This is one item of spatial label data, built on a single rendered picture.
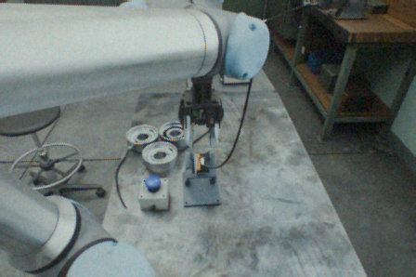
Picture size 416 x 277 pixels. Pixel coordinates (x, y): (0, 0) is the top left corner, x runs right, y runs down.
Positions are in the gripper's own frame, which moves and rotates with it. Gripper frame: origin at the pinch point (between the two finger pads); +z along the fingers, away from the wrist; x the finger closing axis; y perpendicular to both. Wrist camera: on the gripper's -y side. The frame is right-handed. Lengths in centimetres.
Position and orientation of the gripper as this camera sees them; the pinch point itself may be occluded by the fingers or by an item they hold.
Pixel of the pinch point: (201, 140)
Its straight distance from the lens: 70.6
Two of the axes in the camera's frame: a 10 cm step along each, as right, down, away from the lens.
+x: 10.0, -0.4, 0.5
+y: 0.6, 6.1, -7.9
